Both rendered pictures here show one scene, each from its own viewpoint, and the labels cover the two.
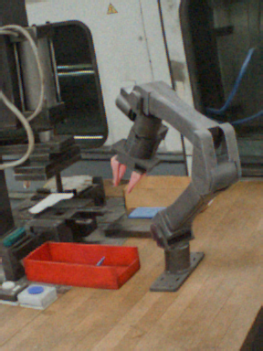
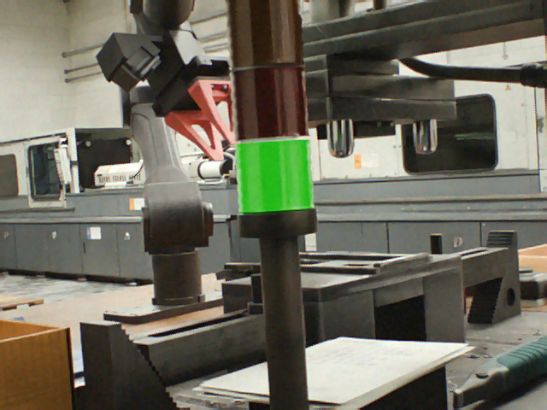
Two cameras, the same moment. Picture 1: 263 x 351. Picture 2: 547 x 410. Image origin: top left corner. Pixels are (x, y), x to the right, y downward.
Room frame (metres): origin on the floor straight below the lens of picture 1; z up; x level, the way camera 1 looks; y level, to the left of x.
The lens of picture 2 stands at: (2.46, 0.19, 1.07)
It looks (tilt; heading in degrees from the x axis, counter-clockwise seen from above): 3 degrees down; 192
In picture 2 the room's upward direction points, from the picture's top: 4 degrees counter-clockwise
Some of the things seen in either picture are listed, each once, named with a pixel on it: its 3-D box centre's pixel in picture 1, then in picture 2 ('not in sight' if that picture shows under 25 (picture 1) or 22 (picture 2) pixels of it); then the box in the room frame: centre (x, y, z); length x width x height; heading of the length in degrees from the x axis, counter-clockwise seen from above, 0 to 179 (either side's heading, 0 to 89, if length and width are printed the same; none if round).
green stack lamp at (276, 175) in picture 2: not in sight; (274, 175); (2.04, 0.10, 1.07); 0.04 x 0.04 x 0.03
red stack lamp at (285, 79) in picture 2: not in sight; (269, 105); (2.04, 0.10, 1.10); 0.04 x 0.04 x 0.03
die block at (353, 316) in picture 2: (62, 228); (351, 324); (1.74, 0.10, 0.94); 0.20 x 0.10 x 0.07; 149
